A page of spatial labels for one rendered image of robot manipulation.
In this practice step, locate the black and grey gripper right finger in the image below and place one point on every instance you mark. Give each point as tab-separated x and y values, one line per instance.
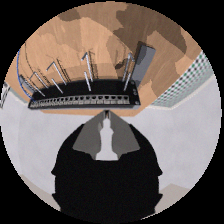
127	139

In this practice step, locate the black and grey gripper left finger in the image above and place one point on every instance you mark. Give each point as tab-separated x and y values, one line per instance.
85	139

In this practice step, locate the black network patch panel rack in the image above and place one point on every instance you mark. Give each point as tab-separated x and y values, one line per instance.
98	94

